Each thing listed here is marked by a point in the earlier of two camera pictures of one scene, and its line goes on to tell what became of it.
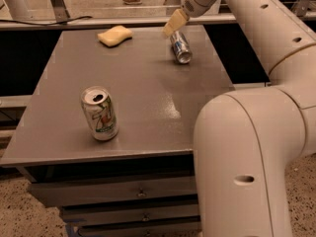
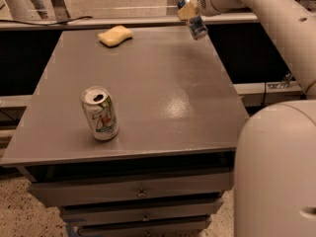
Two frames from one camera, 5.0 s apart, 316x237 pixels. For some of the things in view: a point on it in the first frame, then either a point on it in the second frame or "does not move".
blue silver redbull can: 181,46 → 196,25
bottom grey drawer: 191,228 does not move
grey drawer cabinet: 140,184 does not move
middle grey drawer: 82,214 does not move
